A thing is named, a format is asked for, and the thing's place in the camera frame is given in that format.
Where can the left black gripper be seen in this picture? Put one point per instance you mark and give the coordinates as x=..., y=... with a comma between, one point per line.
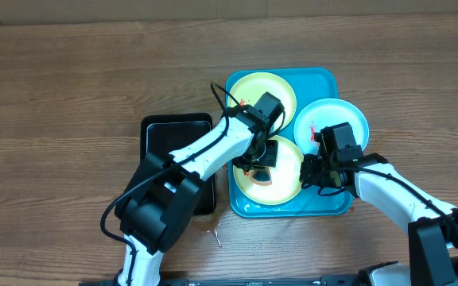
x=269, y=157

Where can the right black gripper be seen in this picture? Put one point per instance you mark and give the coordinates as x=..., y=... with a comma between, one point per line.
x=315, y=179

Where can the green and orange sponge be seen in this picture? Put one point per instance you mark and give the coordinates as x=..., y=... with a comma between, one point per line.
x=261, y=177

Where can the yellow plate tray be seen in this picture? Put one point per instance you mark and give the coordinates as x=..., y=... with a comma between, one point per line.
x=285, y=176
x=249, y=89

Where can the light blue plate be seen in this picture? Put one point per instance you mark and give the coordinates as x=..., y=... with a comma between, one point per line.
x=328, y=112

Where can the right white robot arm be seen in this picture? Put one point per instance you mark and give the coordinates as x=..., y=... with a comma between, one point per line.
x=430, y=224

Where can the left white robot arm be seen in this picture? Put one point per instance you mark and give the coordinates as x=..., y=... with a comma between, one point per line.
x=160, y=200

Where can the teal plastic serving tray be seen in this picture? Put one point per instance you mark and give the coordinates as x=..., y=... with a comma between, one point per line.
x=309, y=85

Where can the black water tray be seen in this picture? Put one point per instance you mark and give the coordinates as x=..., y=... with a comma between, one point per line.
x=161, y=134

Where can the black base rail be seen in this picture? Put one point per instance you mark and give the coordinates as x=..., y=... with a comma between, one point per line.
x=326, y=280

